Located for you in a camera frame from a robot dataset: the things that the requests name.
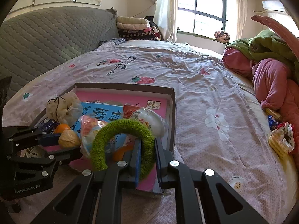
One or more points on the cream mesh drawstring pouch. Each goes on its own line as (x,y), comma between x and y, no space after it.
(65,109)

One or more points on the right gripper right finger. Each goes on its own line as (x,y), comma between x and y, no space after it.
(201,196)

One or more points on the red white snack ball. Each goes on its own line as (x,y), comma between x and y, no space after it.
(153,121)

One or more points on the dark framed window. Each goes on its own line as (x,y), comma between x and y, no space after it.
(202,17)

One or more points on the pink and blue book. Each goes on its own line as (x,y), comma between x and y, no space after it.
(113,114)

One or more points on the dark blue snack packet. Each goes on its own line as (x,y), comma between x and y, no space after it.
(47,125)

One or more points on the cream curtain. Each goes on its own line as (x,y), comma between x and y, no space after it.
(165,18)
(241,6)

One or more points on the floral bag on windowsill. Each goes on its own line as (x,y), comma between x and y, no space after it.
(222,36)

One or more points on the golden wrapped snack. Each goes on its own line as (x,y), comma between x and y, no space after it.
(274,114)

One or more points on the pink quilt pile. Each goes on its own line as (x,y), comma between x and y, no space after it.
(275,86)

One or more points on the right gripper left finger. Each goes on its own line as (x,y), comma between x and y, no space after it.
(95,197)

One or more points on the brown walnut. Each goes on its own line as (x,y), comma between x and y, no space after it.
(69,139)

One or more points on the left cream curtain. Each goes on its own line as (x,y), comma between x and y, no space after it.
(165,18)

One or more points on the blue cloth near headboard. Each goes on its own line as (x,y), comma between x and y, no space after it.
(115,41)

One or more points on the pink strawberry print bedsheet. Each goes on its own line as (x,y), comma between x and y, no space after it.
(219,123)

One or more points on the small blue wrapper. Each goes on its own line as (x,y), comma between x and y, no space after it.
(272,122)

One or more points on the shallow grey cardboard tray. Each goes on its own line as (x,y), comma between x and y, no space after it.
(159,100)

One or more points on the blue white snack ball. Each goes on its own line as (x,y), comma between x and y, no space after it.
(90,127)

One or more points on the large orange tangerine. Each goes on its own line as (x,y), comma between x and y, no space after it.
(119,153)

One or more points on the grey quilted headboard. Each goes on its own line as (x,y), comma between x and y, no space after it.
(36,42)

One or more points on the right cream curtain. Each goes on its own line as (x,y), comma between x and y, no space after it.
(241,6)

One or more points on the green blanket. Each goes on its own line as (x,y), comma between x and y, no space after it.
(265,45)

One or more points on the stack of folded blankets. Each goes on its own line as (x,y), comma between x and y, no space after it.
(133,28)

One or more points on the white air conditioner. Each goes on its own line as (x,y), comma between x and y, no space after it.
(273,6)

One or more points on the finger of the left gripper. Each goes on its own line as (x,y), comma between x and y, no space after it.
(25,136)
(37,158)

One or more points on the small orange tangerine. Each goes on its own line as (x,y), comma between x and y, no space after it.
(61,128)

